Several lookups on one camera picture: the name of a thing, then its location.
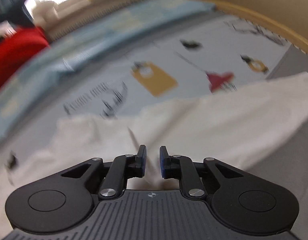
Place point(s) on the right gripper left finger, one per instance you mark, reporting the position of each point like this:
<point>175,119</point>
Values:
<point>118,172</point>

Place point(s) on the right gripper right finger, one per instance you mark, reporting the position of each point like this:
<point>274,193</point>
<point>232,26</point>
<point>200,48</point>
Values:
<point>183,169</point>

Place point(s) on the white t-shirt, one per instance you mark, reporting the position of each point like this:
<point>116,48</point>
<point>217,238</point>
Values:
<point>240,128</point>

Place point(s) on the grey printed bed sheet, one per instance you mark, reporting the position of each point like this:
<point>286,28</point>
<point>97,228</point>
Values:
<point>205,55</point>

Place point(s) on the light blue patterned cloth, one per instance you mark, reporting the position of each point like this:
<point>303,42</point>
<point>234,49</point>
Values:
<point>76,50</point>

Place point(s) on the red folded blanket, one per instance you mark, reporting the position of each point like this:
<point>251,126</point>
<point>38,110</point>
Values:
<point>19,48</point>

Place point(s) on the white plush toy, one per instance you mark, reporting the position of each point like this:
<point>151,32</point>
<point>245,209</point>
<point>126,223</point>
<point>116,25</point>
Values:
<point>44,13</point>

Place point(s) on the wooden bed frame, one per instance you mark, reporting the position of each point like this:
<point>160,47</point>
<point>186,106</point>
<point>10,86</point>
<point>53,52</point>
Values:
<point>254,17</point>

